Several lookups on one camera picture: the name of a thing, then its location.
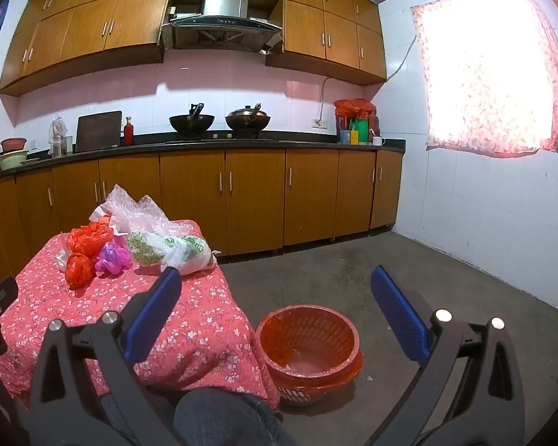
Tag steel range hood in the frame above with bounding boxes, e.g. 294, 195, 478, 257
159, 0, 283, 54

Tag person's leg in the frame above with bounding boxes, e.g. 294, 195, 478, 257
97, 387, 298, 446

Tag white socket cable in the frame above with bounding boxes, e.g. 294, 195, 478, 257
317, 75, 332, 122

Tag black wok with lid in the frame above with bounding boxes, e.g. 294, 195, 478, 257
225, 103, 271, 138

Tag red floral tablecloth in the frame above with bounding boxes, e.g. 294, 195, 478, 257
0, 218, 280, 410

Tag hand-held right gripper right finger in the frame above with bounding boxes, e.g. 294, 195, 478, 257
370, 265, 526, 446

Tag jar in clear bag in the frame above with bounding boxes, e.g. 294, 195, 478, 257
49, 115, 73, 158

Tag white green printed plastic bag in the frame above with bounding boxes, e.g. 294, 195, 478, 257
127, 231, 215, 276

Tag pink floral curtain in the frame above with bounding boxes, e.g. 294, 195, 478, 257
409, 0, 558, 159

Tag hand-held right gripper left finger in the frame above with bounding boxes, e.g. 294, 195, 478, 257
25, 266, 187, 446

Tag white wall cable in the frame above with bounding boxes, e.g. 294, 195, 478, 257
387, 32, 418, 80

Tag orange plastic basket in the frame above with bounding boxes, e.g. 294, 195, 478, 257
255, 305, 364, 406

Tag purple pink plastic bag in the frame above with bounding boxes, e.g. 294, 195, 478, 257
94, 242, 132, 276

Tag black gas hob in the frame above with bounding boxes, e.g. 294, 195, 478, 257
165, 132, 277, 143

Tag wooden wall cabinets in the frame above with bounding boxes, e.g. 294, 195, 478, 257
0, 0, 388, 98

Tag red plastic bag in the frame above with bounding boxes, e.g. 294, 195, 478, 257
333, 98, 377, 119

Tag black countertop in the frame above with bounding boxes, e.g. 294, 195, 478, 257
0, 132, 406, 184

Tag dark cutting board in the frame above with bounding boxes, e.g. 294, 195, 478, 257
75, 110, 123, 153

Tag wooden base cabinets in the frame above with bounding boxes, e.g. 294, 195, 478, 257
0, 148, 404, 289

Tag clear plastic bag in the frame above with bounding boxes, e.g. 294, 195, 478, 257
89, 184, 201, 242

